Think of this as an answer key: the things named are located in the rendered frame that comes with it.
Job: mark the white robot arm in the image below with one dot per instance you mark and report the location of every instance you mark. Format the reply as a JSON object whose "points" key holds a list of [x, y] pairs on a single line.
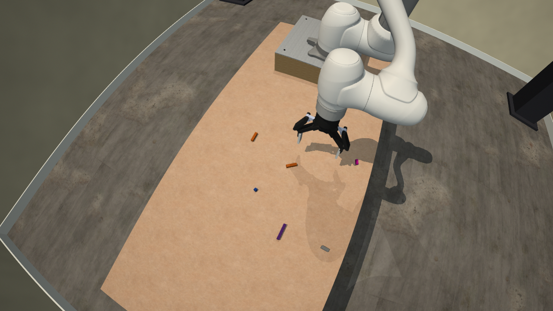
{"points": [[343, 83]]}

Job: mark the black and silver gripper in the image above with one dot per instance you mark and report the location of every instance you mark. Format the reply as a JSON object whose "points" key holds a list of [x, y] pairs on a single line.
{"points": [[324, 126]]}

